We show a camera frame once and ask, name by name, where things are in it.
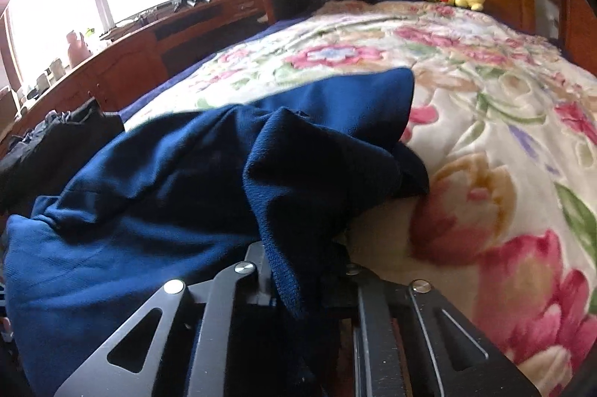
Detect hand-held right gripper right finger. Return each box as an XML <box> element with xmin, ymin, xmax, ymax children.
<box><xmin>324</xmin><ymin>264</ymin><xmax>542</xmax><ymax>397</ymax></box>

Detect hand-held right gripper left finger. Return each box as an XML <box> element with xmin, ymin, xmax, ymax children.
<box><xmin>53</xmin><ymin>242</ymin><xmax>281</xmax><ymax>397</ymax></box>

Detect navy blue suit jacket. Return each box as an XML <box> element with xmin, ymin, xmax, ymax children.
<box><xmin>4</xmin><ymin>67</ymin><xmax>430</xmax><ymax>397</ymax></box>

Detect pile of dark clothes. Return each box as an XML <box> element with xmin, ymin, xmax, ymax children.
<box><xmin>0</xmin><ymin>99</ymin><xmax>126</xmax><ymax>211</ymax></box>

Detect floral blanket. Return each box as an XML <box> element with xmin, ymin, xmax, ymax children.
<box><xmin>124</xmin><ymin>0</ymin><xmax>597</xmax><ymax>397</ymax></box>

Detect wooden desk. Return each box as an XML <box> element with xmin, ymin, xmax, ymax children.
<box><xmin>0</xmin><ymin>0</ymin><xmax>269</xmax><ymax>160</ymax></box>

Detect pink bottle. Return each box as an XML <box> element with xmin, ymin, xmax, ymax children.
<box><xmin>65</xmin><ymin>30</ymin><xmax>91</xmax><ymax>69</ymax></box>

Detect wooden louvered wardrobe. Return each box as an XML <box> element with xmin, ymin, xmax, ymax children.
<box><xmin>536</xmin><ymin>0</ymin><xmax>597</xmax><ymax>76</ymax></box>

